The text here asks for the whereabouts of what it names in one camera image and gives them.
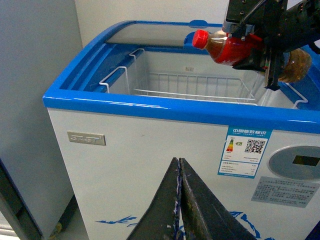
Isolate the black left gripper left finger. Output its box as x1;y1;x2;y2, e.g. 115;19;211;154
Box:
127;157;181;240

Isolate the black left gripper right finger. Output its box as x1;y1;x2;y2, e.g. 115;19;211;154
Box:
179;158;255;240

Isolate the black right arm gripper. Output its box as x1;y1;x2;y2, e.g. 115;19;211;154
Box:
222;0;320;90

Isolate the red-capped tea drink bottle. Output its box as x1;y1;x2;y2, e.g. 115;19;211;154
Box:
192;29;312;83

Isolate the energy efficiency label sticker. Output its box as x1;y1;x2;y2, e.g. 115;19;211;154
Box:
217;126;273;179

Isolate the grey instruction sticker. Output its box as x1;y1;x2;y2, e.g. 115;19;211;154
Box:
251;176;320;208

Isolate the oval grey control panel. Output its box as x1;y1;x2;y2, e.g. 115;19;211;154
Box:
268;146;320;181

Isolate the silver brand name plate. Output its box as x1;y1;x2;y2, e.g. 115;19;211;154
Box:
67;131;106;146

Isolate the white blue chest freezer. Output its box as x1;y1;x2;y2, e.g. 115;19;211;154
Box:
43;22;320;240

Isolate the rear glass freezer lid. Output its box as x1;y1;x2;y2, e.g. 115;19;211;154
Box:
105;20;222;48

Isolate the grey cabinet at left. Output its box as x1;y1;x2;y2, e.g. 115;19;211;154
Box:
0;0;82;240

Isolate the white wire freezer basket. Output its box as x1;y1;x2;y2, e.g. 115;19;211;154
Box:
99;48;309;109

